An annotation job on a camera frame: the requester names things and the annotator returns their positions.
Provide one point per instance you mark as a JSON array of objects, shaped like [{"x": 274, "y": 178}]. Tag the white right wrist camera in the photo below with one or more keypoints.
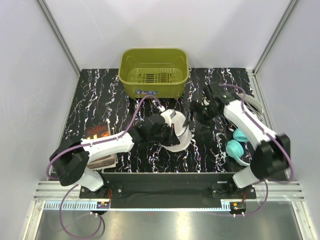
[{"x": 205, "y": 102}]

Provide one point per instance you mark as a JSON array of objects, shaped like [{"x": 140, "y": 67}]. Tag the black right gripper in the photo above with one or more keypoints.
[{"x": 194, "y": 106}]

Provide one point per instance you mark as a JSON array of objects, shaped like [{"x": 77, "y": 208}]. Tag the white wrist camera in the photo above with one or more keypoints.
[
  {"x": 205, "y": 102},
  {"x": 167, "y": 114}
]

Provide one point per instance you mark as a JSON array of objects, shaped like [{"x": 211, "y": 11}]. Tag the white mesh laundry bag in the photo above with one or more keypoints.
[{"x": 183, "y": 133}]

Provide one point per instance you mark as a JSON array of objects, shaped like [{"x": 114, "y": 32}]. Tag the teal cat-ear headphones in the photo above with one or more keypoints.
[{"x": 234, "y": 148}]

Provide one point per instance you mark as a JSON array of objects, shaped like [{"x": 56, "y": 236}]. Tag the olive green plastic basket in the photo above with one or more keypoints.
[{"x": 161, "y": 72}]

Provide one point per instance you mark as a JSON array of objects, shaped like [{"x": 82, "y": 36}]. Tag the white slotted cable duct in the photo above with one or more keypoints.
[{"x": 77, "y": 205}]

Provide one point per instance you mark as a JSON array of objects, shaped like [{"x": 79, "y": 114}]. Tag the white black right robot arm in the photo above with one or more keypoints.
[{"x": 271, "y": 150}]

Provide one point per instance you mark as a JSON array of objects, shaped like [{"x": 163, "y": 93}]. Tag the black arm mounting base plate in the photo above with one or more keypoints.
[{"x": 167, "y": 203}]

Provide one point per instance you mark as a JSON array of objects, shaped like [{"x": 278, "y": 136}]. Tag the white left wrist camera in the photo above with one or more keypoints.
[{"x": 167, "y": 114}]

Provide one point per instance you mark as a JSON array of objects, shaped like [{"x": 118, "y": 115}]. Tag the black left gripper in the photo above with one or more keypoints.
[{"x": 172, "y": 139}]

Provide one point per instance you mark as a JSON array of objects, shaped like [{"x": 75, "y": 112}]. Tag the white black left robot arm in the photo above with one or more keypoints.
[{"x": 70, "y": 165}]

